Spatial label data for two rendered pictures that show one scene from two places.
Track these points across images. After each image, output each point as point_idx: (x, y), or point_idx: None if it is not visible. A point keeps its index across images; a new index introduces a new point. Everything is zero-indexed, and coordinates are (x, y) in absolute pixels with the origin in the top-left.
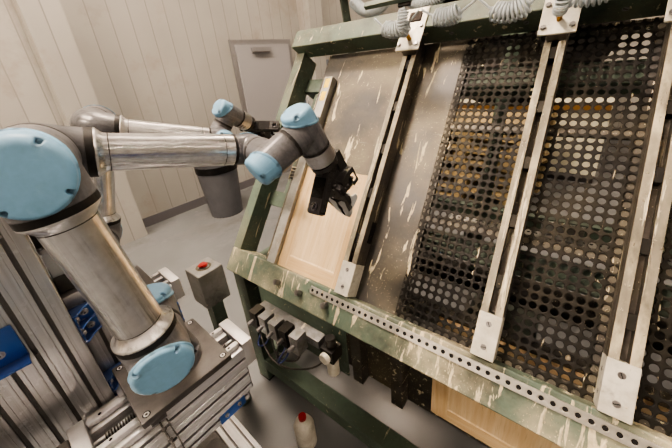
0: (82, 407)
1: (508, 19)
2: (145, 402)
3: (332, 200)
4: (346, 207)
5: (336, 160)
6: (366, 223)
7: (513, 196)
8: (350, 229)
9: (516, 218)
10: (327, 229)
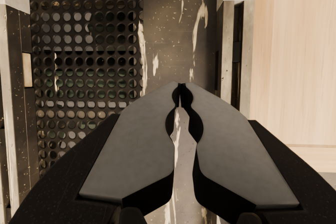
0: None
1: None
2: None
3: (237, 179)
4: (112, 137)
5: None
6: (223, 84)
7: (9, 170)
8: (262, 66)
9: (1, 141)
10: (316, 53)
